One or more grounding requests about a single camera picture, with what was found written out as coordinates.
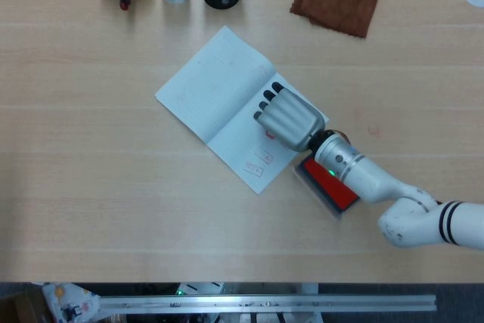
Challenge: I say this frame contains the white printed plastic bag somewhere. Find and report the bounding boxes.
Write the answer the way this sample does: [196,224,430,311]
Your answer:
[40,282,102,323]

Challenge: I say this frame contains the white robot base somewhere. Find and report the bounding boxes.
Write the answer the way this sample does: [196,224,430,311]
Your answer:
[176,281,225,296]

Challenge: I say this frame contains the red ink pad case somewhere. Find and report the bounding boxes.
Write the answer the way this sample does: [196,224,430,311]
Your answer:
[292,154,361,221]

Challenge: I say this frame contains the open white lined notebook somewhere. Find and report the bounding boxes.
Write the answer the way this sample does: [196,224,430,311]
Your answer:
[154,25,329,196]

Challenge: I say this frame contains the aluminium rail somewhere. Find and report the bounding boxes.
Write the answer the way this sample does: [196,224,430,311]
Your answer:
[96,293,438,315]

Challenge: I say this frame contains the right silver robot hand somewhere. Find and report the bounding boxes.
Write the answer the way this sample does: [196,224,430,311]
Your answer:
[253,81,327,152]

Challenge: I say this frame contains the brown cardboard carton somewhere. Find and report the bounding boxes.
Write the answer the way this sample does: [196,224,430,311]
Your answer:
[0,287,50,323]

